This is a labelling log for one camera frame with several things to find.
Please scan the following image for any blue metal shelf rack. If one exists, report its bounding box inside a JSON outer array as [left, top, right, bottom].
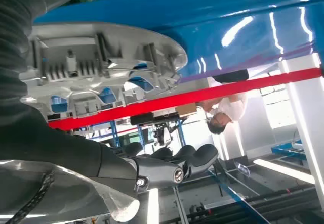
[[110, 118, 187, 150], [34, 0, 324, 84]]

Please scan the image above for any red barrier tape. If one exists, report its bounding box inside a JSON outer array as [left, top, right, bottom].
[[48, 67, 324, 131]]

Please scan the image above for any cardboard box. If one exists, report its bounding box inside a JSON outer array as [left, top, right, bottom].
[[176, 102, 198, 118]]

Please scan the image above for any person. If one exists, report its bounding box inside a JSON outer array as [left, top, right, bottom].
[[201, 70, 250, 136]]

